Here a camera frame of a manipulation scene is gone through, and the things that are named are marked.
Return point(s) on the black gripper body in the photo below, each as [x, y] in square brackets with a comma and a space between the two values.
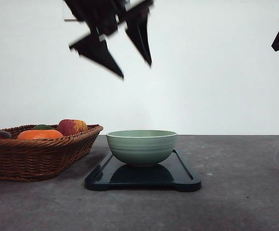
[104, 15]

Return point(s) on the green ceramic bowl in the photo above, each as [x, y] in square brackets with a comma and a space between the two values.
[141, 147]

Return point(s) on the brown wicker basket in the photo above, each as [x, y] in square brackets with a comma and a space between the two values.
[40, 159]

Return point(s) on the red yellow apple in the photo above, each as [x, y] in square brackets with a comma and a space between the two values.
[72, 126]

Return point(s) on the green avocado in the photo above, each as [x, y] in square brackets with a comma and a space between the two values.
[44, 127]

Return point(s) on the orange fruit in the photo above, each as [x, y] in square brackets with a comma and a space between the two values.
[39, 134]

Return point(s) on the dark blue rectangular tray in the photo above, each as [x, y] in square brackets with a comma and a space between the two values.
[173, 173]

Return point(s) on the white wall socket left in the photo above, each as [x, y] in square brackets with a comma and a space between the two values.
[68, 16]

